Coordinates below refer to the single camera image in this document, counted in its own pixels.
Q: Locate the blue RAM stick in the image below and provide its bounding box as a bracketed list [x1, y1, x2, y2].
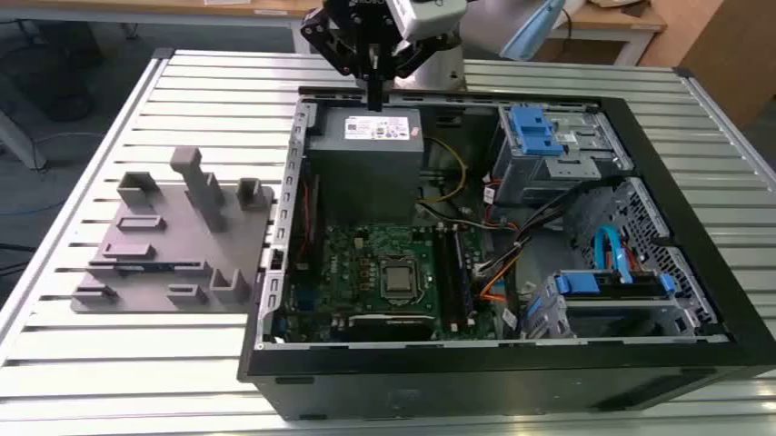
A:
[112, 262, 201, 273]

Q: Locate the black graphics card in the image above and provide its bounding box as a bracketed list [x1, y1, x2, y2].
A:
[348, 312, 438, 342]

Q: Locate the silver CPU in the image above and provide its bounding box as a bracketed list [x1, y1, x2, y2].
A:
[382, 265, 419, 294]

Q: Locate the blue disk carrier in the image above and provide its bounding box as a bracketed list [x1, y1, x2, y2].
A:
[554, 270, 677, 301]
[510, 104, 569, 158]

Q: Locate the brown wooden cabinet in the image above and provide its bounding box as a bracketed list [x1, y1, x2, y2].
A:
[635, 0, 776, 133]

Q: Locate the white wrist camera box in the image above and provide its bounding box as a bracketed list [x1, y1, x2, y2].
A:
[387, 0, 427, 46]

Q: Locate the orange wire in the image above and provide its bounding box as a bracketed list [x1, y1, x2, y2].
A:
[478, 253, 518, 303]

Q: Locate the grey metal disk bay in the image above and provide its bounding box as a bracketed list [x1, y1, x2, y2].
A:
[519, 270, 717, 340]

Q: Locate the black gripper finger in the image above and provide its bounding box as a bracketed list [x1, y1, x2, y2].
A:
[300, 9, 375, 112]
[375, 35, 454, 112]

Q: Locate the yellow wire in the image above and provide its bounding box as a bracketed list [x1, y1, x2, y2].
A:
[420, 135, 467, 203]

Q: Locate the metal CPU socket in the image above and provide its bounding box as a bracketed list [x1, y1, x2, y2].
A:
[375, 254, 426, 306]

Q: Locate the green motherboard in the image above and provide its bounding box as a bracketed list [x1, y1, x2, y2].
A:
[283, 222, 522, 342]

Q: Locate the grey power supply unit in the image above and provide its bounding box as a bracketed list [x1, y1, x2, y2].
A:
[302, 107, 426, 228]

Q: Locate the wooden desk white frame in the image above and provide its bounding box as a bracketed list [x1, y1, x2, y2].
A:
[0, 0, 667, 69]

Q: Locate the blue SATA wire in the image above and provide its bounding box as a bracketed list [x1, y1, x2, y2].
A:
[593, 225, 635, 285]

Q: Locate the black open PC case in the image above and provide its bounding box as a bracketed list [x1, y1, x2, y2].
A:
[235, 85, 776, 421]

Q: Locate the grey metal drive cage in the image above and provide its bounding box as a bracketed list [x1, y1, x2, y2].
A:
[490, 106, 631, 208]

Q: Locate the grey parts rack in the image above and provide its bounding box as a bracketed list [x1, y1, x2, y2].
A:
[70, 145, 277, 314]

